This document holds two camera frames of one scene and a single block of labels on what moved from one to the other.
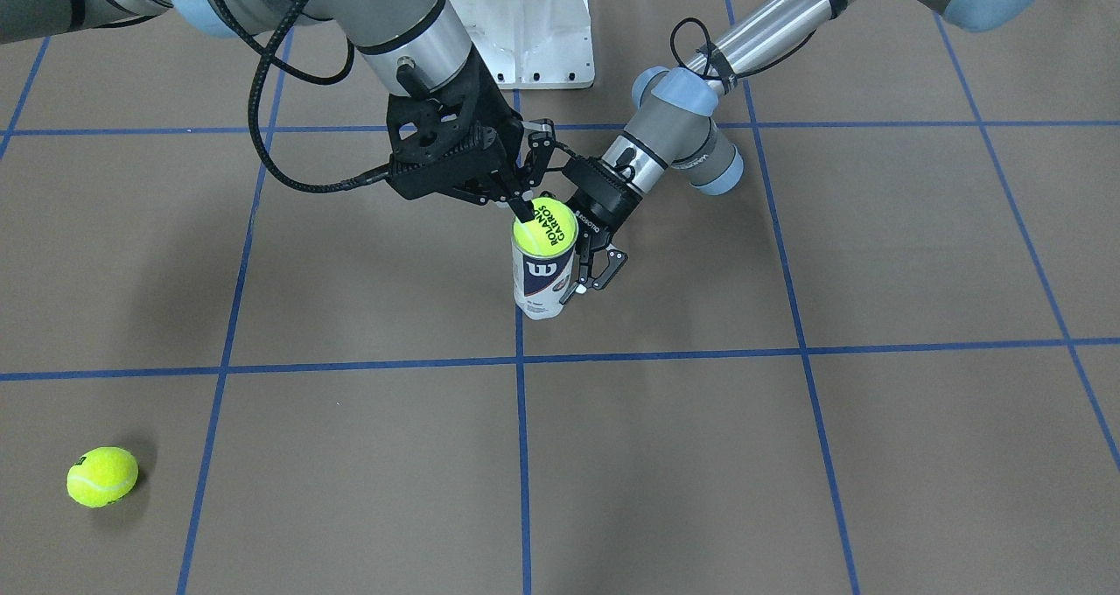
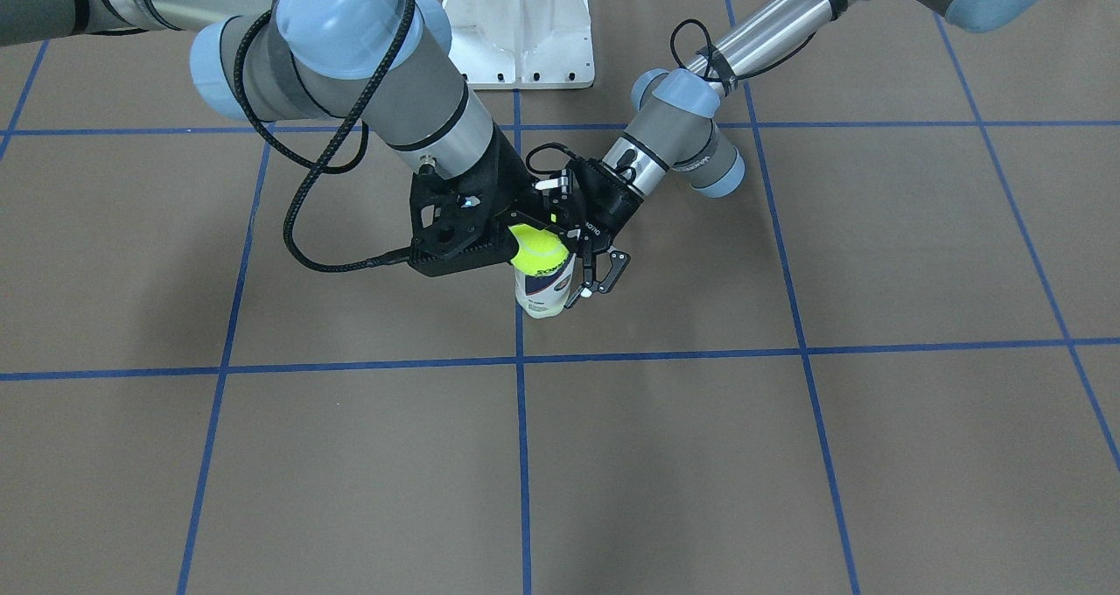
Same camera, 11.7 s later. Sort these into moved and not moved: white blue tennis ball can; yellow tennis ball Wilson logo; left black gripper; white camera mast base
Moved: yellow tennis ball Wilson logo
Not moved: white blue tennis ball can; white camera mast base; left black gripper
